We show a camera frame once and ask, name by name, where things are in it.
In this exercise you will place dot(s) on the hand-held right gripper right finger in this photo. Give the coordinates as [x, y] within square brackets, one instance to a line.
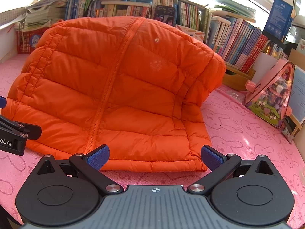
[211, 158]

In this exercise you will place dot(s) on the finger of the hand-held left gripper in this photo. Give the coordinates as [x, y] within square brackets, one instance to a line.
[2, 102]
[29, 132]

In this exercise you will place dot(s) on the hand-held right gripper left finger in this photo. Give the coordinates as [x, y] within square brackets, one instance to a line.
[99, 158]

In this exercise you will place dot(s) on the orange puffer jacket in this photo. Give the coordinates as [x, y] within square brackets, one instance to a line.
[107, 88]

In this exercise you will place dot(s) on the large red plastic basket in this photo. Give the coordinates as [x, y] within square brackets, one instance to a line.
[28, 41]

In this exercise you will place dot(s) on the clear plastic bag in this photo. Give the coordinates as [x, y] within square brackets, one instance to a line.
[236, 96]

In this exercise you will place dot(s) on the small white cat figurine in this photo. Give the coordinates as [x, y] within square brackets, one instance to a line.
[286, 133]

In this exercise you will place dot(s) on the grey grid mat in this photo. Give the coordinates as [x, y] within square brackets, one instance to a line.
[12, 16]

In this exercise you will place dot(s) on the wooden drawer organizer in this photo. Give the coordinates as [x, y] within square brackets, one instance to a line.
[238, 76]

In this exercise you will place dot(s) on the pink triangular toy bag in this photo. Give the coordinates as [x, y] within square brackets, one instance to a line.
[274, 95]

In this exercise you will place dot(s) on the stack of paper workbooks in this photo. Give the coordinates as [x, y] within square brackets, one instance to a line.
[43, 14]

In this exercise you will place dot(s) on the wooden framed blue board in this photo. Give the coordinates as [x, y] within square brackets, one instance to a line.
[299, 95]

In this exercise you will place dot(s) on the row of purple red books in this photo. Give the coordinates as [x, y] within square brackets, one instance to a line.
[240, 45]

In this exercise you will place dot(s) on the white printed cardboard box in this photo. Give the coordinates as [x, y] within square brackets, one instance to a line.
[193, 33]

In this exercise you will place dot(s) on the brown clipboard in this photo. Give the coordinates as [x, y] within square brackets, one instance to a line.
[297, 56]

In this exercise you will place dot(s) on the row of thin green books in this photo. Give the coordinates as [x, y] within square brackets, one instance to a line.
[188, 14]

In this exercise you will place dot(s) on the black photo phone box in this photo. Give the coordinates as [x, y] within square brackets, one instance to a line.
[164, 14]

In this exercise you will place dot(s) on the stack of green folders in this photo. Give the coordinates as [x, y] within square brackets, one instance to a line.
[234, 7]

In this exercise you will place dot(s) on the blue cardboard box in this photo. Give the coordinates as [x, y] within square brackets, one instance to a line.
[278, 19]

